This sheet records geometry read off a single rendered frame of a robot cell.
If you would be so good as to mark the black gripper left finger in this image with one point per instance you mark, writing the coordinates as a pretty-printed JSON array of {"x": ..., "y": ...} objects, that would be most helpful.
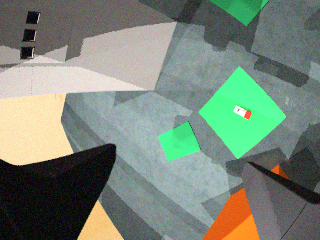
[{"x": 52, "y": 199}]

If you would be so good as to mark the white socket panel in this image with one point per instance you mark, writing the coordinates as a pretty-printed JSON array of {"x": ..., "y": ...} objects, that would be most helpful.
[{"x": 60, "y": 46}]

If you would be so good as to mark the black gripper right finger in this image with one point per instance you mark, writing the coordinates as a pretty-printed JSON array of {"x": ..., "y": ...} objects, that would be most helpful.
[{"x": 282, "y": 210}]

